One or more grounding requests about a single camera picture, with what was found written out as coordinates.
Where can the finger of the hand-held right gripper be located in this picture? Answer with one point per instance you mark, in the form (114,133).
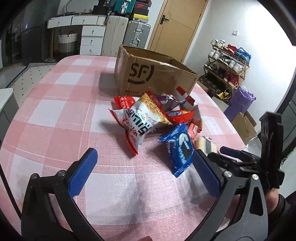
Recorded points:
(231,165)
(233,153)

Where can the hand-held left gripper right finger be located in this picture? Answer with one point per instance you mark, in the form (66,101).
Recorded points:
(205,173)

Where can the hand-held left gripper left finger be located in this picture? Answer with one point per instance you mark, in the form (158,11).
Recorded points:
(83,171)

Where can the clear cake packet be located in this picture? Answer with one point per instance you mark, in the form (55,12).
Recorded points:
(204,143)

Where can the white red snack bag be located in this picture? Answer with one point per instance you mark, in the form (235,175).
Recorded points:
(129,141)

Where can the brown cardboard box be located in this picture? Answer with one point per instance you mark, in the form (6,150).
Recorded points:
(161,76)

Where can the person's right hand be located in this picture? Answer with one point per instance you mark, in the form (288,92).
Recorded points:
(272,199)

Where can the patterned cardboard box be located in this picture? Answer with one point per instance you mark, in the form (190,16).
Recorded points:
(245,127)

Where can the blue cookie packet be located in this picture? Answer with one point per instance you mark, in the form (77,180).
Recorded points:
(180,148)

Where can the purple bag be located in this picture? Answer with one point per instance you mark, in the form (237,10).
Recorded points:
(240,104)

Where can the brown red snack packet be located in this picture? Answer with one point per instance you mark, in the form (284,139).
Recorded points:
(197,118)

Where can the pink checked tablecloth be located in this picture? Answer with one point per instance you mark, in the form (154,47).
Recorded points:
(69,115)

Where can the red packet with blue label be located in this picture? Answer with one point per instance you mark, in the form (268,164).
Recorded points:
(180,118)

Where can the red white snack packet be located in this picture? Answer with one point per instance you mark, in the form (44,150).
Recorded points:
(185,95)

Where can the yellow white noodle snack bag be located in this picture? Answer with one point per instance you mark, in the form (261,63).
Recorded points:
(143,118)

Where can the purple snack packet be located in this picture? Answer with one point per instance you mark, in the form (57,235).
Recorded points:
(166,99)

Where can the grey white container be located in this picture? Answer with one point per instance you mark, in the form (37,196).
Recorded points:
(7,111)

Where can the black white patterned rug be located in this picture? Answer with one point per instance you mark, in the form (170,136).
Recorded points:
(34,76)

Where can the woven laundry basket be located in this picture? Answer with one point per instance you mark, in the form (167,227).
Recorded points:
(67,42)

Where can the white drawer cabinet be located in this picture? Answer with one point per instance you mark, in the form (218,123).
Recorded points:
(92,39)

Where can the dark grey refrigerator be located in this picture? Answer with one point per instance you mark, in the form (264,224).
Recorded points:
(34,44)

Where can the wooden door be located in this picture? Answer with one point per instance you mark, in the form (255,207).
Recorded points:
(178,27)

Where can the beige suitcase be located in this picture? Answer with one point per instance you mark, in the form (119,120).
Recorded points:
(115,34)

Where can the silver suitcase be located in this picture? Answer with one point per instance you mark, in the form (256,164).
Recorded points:
(137,34)

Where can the white desk with drawers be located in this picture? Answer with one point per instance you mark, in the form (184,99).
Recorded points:
(76,20)

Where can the small white basket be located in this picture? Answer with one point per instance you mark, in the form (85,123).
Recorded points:
(87,11)

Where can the teal suitcase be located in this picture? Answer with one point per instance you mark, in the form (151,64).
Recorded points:
(123,7)

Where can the black shoe box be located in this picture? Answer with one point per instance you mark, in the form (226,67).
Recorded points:
(141,11)

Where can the red shoe box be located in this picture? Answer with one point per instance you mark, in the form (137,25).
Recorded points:
(142,4)

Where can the white wall switch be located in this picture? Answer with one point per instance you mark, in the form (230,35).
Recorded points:
(235,32)

